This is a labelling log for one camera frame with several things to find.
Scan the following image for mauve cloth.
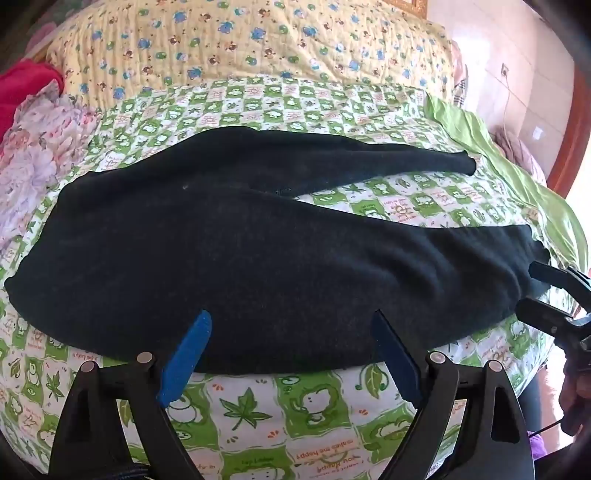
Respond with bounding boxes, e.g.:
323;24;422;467
489;130;548;186

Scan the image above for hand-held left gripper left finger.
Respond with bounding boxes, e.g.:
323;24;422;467
48;310;212;480

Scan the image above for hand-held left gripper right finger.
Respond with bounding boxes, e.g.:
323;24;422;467
373;310;539;480

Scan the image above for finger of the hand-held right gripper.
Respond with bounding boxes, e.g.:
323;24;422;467
515;298;591;344
529;261;591;298

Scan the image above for white charging cable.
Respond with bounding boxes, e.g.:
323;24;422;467
501;74;512;137

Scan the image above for red cloth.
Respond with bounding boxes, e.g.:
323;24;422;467
0;60;66;141

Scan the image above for pink floral quilt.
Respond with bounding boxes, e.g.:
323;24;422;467
0;80;102;264

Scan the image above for black pants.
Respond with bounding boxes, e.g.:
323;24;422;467
6;128;552;376

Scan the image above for purple cloth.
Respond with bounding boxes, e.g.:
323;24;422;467
530;433;549;463

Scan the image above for person's leg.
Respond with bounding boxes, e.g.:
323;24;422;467
521;362;546;446

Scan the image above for yellow animal printed quilt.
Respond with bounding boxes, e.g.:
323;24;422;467
44;0;458;104

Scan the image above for plaid cloth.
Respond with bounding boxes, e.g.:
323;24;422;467
451;62;471;110

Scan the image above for person's right hand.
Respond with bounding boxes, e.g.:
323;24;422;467
560;364;591;437

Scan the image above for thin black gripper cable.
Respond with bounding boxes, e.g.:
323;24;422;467
526;418;564;437

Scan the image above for green leaf printed bed sheet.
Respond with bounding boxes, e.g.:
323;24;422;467
0;76;588;480

